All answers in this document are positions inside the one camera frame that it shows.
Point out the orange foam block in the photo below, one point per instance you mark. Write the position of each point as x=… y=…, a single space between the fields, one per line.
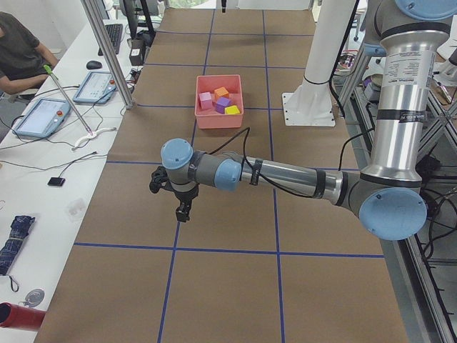
x=221 y=92

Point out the black keyboard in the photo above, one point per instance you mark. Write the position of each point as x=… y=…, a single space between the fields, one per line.
x=115 y=33

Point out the aluminium frame post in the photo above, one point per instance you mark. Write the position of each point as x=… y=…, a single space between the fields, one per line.
x=97 y=24

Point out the pink foam block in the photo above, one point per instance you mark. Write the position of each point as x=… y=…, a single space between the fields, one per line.
x=205 y=100

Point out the small black square device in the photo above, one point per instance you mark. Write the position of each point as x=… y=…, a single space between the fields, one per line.
x=56 y=182

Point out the far blue teach pendant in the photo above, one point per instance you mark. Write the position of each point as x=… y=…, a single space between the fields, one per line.
x=96 y=88

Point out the seated person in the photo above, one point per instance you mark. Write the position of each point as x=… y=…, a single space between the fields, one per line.
x=23 y=57

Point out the pink plastic bin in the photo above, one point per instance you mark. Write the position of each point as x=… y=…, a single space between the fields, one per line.
x=210 y=119

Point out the near blue teach pendant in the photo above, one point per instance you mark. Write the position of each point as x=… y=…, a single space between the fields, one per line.
x=43 y=118

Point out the folded dark blue umbrella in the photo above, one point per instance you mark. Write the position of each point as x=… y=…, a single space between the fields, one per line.
x=20 y=228

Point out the purple foam block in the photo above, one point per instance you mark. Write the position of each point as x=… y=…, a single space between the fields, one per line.
x=221 y=104

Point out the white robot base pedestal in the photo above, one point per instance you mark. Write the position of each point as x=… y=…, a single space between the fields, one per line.
x=310 y=104

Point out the blue teach pendant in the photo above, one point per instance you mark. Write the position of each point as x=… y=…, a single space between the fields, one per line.
x=43 y=118
x=96 y=88

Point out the grey reacher stick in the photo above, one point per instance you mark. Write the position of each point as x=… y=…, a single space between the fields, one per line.
x=90 y=133

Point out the black computer mouse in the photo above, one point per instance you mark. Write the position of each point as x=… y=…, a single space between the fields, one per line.
x=92 y=65

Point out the red cylinder bottle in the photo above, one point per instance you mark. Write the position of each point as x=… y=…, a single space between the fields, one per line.
x=14 y=316

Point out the black box with label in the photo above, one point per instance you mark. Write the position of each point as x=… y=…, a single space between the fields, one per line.
x=137 y=52

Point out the yellow foam block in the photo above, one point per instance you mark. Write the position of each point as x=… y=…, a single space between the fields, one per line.
x=232 y=110

